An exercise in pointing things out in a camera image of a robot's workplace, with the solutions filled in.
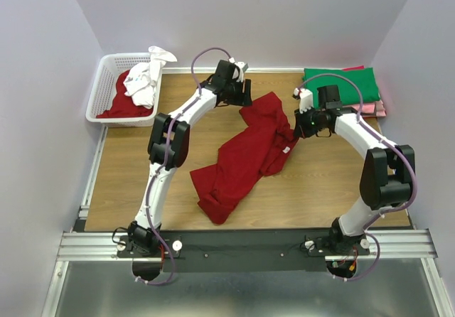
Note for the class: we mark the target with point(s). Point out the folded mauve t-shirt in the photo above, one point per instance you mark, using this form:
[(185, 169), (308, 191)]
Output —
[(379, 114)]

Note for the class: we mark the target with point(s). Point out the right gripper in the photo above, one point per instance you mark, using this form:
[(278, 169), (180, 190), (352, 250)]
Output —
[(299, 129)]

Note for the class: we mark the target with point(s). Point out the red t-shirt in basket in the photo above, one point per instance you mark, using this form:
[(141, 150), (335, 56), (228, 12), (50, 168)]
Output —
[(122, 105)]

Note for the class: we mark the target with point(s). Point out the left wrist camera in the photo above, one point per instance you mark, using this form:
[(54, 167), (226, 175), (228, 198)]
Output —
[(240, 70)]

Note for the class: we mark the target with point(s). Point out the white t-shirt in basket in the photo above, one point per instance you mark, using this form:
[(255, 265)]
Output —
[(142, 80)]

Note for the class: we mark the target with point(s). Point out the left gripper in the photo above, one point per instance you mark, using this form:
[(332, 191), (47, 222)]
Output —
[(242, 99)]

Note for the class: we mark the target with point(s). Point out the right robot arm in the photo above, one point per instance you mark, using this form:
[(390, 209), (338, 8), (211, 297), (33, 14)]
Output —
[(387, 178)]

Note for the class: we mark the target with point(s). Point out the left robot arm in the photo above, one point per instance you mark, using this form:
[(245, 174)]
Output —
[(169, 145)]

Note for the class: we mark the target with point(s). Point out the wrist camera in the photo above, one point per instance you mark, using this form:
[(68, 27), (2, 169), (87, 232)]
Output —
[(240, 70), (305, 98)]

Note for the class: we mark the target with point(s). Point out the folded magenta t-shirt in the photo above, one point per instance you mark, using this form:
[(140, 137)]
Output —
[(360, 67)]

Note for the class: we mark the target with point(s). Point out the folded green t-shirt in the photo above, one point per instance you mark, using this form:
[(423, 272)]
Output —
[(363, 79)]

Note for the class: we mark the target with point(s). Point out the dark red t-shirt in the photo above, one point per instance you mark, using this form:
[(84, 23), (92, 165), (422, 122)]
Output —
[(260, 150)]

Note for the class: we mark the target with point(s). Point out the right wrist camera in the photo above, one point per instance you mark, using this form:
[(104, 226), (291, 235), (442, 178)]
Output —
[(305, 98)]

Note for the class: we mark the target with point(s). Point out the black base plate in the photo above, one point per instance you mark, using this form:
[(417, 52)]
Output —
[(223, 251)]

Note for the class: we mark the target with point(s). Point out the white plastic laundry basket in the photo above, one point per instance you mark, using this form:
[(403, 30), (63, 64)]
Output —
[(104, 90)]

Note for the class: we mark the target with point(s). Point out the white wall trim strip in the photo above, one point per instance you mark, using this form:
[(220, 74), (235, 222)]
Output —
[(187, 70)]

